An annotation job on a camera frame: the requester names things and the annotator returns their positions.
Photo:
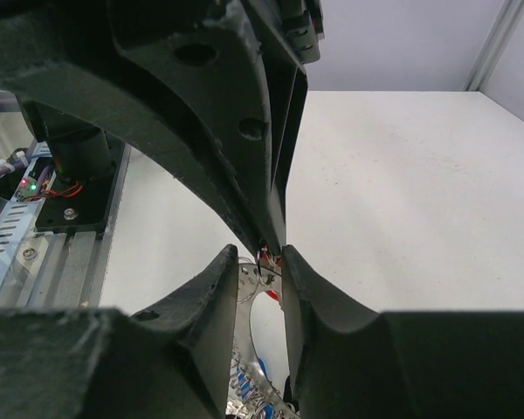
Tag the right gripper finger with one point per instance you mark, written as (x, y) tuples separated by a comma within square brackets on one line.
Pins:
[(349, 361), (169, 360)]

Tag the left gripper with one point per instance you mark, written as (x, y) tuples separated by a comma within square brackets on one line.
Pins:
[(186, 82)]

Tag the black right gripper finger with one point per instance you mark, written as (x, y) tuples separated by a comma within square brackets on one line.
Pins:
[(288, 92)]

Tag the large steel keyring yellow handle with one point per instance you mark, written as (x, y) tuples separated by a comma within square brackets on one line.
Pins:
[(253, 281)]

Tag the red key tag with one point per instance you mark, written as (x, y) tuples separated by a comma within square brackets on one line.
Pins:
[(275, 267)]

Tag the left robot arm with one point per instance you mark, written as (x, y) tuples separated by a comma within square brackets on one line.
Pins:
[(211, 91)]

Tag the aluminium front rail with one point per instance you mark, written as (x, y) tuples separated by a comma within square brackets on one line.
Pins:
[(77, 263)]

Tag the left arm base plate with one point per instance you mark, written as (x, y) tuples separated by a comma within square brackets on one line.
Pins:
[(82, 193)]

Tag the slotted cable duct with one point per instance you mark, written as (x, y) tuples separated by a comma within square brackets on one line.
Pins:
[(24, 251)]

